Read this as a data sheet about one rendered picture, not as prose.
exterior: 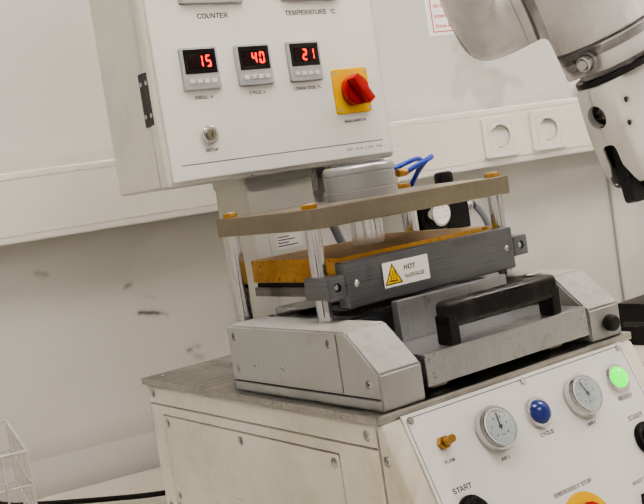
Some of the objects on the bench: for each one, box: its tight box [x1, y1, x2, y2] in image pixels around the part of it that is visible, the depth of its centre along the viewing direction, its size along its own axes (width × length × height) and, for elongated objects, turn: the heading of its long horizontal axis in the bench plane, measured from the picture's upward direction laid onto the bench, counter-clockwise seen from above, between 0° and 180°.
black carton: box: [617, 293, 644, 346], centre depth 166 cm, size 6×9×7 cm
